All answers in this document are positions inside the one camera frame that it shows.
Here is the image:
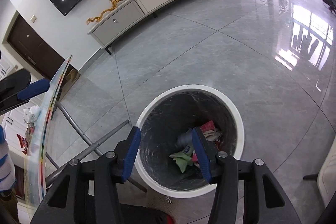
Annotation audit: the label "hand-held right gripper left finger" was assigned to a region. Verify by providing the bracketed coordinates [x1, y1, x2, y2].
[30, 126, 142, 224]

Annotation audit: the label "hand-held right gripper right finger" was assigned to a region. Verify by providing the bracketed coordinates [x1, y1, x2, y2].
[191, 127, 302, 224]

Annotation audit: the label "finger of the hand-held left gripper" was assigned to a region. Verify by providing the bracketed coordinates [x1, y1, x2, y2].
[0, 69, 50, 94]
[0, 90, 48, 116]

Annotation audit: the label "pink and white wrapper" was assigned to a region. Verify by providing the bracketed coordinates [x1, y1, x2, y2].
[205, 130, 222, 143]

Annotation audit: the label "purple wrapper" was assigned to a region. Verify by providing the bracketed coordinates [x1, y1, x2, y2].
[176, 129, 196, 155]

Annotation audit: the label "green paper scrap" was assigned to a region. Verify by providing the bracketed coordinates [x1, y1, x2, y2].
[169, 152, 193, 173]

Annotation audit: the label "pink packet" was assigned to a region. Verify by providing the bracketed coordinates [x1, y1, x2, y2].
[201, 121, 217, 132]

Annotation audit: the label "white round trash bin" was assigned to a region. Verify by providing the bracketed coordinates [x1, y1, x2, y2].
[134, 85, 245, 199]

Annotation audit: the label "white panelled hallway cabinet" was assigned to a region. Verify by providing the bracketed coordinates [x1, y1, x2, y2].
[0, 49, 29, 151]

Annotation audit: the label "dark brown entrance door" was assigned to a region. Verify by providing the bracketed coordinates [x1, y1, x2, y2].
[7, 14, 66, 80]

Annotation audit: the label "red snack packet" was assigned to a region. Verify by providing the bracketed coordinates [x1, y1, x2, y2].
[16, 133, 29, 155]

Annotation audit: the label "landscape printed folding table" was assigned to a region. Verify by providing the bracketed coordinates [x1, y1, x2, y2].
[22, 54, 147, 214]

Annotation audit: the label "person's brown trousers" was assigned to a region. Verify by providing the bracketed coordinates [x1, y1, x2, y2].
[0, 189, 20, 223]

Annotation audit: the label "golden dragon figurine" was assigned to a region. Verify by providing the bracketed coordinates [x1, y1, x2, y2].
[87, 0, 125, 24]

